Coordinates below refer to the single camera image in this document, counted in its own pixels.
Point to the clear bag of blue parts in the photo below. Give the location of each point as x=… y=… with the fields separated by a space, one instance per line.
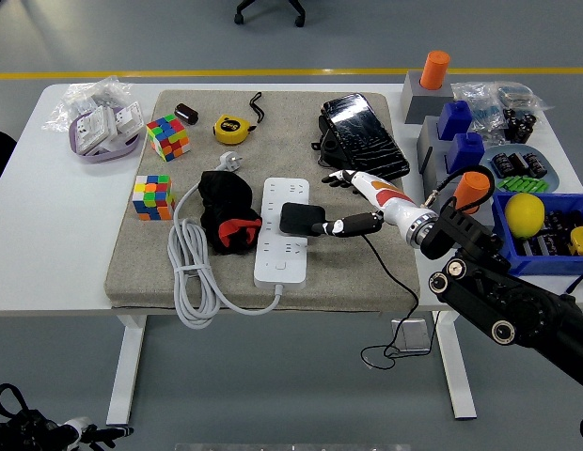
x=479 y=105

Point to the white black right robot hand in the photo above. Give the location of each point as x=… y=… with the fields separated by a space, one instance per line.
x=385 y=202

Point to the small grey block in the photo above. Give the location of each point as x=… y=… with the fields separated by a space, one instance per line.
x=420 y=105

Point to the blue plastic bin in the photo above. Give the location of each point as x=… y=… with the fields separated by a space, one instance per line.
x=526 y=268

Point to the blue block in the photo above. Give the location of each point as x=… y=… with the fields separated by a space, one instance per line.
x=455 y=119
x=465 y=152

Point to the purple basket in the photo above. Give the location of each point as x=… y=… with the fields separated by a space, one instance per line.
x=108 y=157

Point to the clear floor socket cover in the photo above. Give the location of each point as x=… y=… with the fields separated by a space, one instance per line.
x=411 y=336

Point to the dark brown small cylinder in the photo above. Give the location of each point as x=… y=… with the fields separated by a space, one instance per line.
x=185 y=113

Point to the yellow lemon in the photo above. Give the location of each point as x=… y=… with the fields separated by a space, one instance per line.
x=524 y=216

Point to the green small parts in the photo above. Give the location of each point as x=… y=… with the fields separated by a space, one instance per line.
x=524 y=184

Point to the yellow black tape measure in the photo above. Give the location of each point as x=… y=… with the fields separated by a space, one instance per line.
x=582 y=240

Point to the black red cloth bundle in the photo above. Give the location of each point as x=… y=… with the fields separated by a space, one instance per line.
x=223 y=197

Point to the black capacitors on plate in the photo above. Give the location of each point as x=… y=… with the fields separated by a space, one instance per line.
x=517 y=164

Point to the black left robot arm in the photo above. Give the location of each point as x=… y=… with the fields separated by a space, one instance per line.
x=23 y=432

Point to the black capacitors in bin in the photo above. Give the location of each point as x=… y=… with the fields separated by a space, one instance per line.
x=555 y=235

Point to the colourful puzzle cube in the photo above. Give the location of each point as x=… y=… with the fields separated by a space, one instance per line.
x=167 y=136
x=152 y=197

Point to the large stepped grey block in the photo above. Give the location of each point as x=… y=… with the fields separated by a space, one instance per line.
x=430 y=138

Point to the orange cylinder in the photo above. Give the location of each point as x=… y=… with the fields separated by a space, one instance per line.
x=475 y=185
x=435 y=70

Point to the white table leg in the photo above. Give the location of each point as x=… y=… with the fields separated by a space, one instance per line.
x=456 y=366
x=127 y=366

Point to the clear bag with round tin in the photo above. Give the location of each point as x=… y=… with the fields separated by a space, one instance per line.
x=519 y=96

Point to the white wall socket panel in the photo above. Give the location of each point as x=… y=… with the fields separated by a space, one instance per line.
x=94 y=129
x=129 y=119

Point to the grey-brown mat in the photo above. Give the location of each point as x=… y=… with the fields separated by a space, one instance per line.
x=348 y=272

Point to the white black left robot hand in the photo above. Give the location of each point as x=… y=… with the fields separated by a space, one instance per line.
x=77 y=430

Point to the black phone holder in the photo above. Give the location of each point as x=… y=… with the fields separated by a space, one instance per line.
x=329 y=148

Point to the clear bag of white parts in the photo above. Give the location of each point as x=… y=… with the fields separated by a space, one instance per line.
x=84 y=94

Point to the light blue plate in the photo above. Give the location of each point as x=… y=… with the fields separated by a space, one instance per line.
x=552 y=181

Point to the black capacitors pile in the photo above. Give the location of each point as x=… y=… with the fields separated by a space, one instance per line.
x=519 y=126

